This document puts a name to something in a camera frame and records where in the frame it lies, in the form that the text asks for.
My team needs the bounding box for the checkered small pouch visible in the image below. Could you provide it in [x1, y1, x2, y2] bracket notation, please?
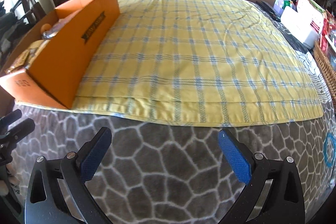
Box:
[42, 26, 62, 40]

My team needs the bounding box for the white plastic storage box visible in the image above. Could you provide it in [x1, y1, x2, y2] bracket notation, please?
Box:
[280, 6, 319, 50]

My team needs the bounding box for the yellow plaid tablecloth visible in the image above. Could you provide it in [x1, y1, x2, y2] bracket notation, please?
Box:
[72, 0, 324, 127]

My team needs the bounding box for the orange ball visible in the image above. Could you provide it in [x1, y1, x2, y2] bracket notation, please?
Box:
[40, 23, 52, 34]

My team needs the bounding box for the orange cardboard box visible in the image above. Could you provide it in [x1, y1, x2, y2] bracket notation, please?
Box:
[1, 0, 120, 109]

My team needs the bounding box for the purple plastic basket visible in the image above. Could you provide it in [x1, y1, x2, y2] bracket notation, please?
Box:
[273, 0, 296, 16]

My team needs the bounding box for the wicker basket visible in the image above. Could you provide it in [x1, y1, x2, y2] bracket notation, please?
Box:
[313, 40, 336, 109]

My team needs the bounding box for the round instant noodle bowl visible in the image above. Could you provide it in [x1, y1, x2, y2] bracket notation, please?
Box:
[50, 18, 72, 32]

